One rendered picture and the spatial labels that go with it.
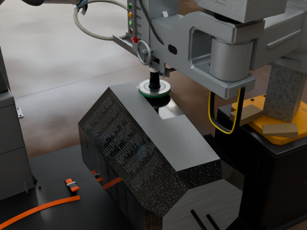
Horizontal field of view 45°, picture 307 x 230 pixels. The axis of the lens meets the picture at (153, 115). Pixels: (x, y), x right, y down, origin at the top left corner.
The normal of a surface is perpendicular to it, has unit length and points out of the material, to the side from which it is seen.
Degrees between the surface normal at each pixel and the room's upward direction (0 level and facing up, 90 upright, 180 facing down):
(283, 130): 11
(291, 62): 90
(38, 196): 0
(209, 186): 90
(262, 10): 90
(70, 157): 0
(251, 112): 0
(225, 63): 90
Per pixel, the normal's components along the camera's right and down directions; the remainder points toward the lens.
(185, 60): -0.83, 0.29
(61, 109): 0.00, -0.84
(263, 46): 0.68, 0.40
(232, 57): -0.11, 0.54
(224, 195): 0.39, 0.50
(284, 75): -0.55, 0.45
